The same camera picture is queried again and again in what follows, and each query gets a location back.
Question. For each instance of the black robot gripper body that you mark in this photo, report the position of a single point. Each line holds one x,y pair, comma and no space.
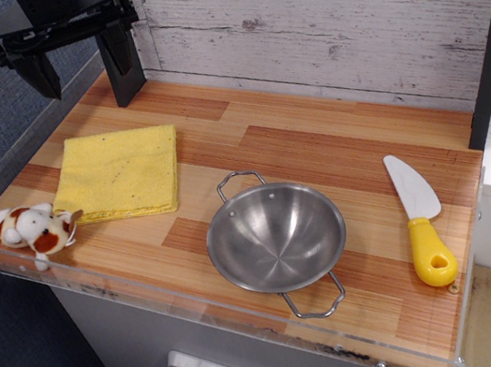
32,28

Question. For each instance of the yellow folded cloth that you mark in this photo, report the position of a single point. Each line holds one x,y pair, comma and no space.
119,175

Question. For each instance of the red and white plush toy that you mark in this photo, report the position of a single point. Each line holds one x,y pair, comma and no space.
38,228

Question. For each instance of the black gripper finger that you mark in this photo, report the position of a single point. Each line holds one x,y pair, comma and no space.
38,72
119,46

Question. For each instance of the stainless steel handled bowl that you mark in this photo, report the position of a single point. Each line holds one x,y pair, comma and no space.
276,237

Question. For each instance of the clear acrylic guard rail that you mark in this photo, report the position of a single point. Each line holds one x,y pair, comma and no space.
373,308

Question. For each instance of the black left frame post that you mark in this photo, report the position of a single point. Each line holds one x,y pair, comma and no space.
125,86

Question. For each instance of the white knife yellow handle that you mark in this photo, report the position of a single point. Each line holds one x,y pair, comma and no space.
434,262

